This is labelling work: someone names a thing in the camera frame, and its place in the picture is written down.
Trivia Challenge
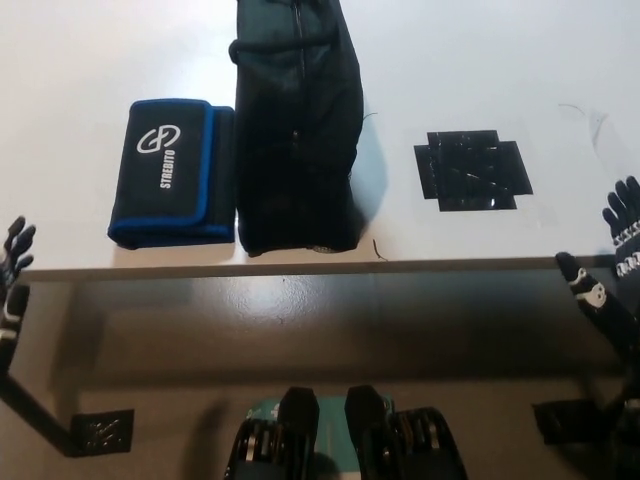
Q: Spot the black lunch bag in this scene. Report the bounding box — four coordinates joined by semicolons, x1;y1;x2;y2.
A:
227;0;374;259

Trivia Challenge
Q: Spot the robot left black body block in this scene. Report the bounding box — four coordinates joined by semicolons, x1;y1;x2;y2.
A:
227;385;322;480

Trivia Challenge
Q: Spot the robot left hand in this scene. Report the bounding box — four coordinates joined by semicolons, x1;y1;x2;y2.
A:
0;215;39;375

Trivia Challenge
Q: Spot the black table leg bar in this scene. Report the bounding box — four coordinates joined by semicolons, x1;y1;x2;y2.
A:
0;368;75;458

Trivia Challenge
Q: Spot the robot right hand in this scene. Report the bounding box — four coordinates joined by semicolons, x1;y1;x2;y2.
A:
554;177;640;404

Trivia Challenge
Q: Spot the clear tape patch with thread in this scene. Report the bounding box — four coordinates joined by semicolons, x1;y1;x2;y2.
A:
557;102;640;251

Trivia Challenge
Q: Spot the black tape patch on table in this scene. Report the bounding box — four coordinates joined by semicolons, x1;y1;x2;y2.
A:
413;129;534;214

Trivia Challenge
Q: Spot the black pouch with blue trim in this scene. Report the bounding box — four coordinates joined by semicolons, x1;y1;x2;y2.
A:
105;97;238;250

